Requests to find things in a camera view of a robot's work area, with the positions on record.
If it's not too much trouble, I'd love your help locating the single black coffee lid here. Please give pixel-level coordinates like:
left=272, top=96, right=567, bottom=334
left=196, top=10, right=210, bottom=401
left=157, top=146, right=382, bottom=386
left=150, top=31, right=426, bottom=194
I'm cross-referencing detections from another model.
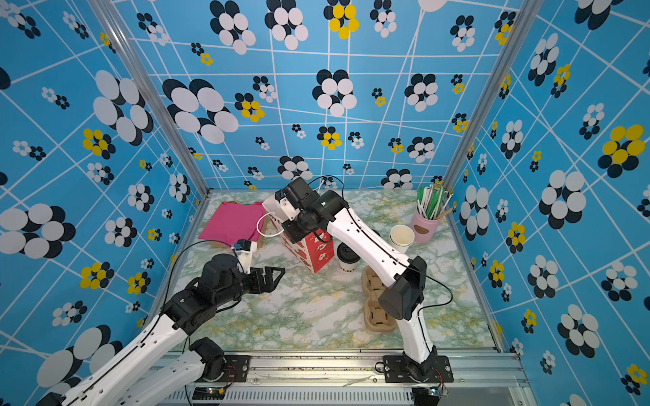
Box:
left=336, top=243, right=361, bottom=264

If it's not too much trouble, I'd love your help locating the brown pulp cup carrier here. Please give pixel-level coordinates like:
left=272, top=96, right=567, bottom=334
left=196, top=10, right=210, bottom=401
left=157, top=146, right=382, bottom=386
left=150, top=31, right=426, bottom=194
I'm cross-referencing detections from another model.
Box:
left=362, top=267, right=397, bottom=333

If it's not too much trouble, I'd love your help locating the aluminium corner post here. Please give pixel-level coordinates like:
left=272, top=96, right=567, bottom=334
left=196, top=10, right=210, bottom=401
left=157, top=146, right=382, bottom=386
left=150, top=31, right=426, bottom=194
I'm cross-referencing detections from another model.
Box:
left=88, top=0, right=210, bottom=199
left=442, top=0, right=545, bottom=191

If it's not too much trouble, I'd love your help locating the white paper cup stack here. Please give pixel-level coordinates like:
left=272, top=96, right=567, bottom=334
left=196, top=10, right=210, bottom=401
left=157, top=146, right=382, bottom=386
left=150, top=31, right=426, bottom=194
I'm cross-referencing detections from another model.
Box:
left=389, top=224, right=415, bottom=254

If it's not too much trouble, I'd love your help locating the brown cardboard napkin tray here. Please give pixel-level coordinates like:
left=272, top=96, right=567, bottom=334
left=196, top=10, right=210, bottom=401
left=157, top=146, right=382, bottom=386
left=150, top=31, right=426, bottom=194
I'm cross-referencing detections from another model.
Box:
left=208, top=202, right=269, bottom=250

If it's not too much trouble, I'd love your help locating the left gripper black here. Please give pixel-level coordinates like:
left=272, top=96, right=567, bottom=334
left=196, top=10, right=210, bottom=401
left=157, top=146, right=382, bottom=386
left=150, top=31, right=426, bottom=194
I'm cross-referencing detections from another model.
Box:
left=216, top=265, right=286, bottom=309

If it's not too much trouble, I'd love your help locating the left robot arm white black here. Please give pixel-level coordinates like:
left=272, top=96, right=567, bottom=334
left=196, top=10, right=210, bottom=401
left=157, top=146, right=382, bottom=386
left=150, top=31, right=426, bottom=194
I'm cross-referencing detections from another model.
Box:
left=39, top=254, right=285, bottom=405

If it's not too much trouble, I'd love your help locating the left aluminium corner post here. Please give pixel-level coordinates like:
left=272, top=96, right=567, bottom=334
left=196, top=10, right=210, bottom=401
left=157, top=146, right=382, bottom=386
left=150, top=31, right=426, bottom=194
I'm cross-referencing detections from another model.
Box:
left=88, top=0, right=210, bottom=199

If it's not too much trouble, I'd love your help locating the pink straw holder cup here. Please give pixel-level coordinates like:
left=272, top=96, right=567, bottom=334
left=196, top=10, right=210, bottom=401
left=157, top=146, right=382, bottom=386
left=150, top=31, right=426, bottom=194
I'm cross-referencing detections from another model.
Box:
left=410, top=211, right=442, bottom=244

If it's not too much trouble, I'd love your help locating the aluminium front rail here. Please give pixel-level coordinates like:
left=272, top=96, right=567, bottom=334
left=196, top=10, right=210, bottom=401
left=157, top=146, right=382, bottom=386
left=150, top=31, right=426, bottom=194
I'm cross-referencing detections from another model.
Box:
left=95, top=349, right=537, bottom=406

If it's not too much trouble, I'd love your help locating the single white paper cup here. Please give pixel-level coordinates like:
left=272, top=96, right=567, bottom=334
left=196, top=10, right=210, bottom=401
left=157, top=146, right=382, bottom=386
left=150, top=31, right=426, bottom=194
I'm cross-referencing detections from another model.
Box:
left=339, top=258, right=360, bottom=272

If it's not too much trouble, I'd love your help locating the right aluminium corner post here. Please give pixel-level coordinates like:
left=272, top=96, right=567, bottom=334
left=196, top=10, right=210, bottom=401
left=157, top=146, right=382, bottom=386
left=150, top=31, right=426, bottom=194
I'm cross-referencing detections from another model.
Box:
left=442, top=0, right=545, bottom=191

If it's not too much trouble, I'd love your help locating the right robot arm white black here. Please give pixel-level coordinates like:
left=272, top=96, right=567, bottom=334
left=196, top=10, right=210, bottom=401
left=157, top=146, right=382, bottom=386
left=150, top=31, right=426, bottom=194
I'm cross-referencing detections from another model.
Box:
left=271, top=178, right=438, bottom=382

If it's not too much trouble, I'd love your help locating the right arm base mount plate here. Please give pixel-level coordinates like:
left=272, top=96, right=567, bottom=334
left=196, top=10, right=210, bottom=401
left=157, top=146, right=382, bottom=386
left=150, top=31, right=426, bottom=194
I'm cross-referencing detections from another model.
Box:
left=382, top=355, right=455, bottom=385

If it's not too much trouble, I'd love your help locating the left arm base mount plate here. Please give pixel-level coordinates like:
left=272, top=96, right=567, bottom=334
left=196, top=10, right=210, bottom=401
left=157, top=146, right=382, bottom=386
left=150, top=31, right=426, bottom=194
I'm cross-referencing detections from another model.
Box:
left=194, top=355, right=252, bottom=384

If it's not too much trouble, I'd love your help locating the pink napkin stack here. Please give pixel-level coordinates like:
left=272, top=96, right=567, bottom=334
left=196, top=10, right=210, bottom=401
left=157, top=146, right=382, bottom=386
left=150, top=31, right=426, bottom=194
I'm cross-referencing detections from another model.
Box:
left=198, top=201, right=268, bottom=243

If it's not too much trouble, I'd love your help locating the red white paper gift bag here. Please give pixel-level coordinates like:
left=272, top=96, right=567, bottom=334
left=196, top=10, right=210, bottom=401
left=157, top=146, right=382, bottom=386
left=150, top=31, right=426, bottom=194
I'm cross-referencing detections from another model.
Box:
left=262, top=196, right=334, bottom=274

